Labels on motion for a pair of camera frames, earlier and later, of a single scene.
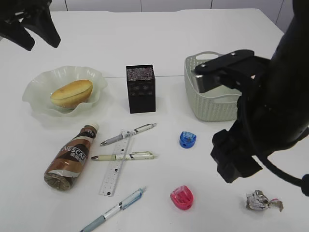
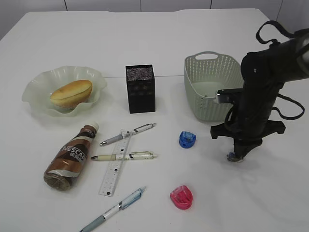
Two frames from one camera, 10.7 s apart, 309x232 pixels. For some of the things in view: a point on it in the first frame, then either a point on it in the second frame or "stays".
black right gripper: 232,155 to 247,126
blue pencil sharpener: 187,140 stays
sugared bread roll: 70,94 stays
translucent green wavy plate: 38,94 stays
